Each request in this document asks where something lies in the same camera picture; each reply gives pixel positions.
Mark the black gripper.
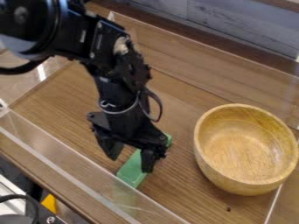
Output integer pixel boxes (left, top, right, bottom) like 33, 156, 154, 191
88, 77, 167, 173

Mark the clear acrylic wall enclosure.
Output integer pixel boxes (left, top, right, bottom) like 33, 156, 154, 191
0, 9, 299, 224

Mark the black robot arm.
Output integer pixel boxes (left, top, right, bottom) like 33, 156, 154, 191
0, 0, 167, 173

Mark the black cable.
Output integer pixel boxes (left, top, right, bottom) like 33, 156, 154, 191
0, 193, 40, 224

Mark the green rectangular block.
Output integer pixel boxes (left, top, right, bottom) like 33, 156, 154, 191
116, 133, 174, 189

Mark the brown wooden bowl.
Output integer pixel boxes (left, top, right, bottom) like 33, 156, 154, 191
192, 103, 299, 196

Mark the yellow label plate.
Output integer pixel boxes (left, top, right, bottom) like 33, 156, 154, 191
41, 194, 57, 214

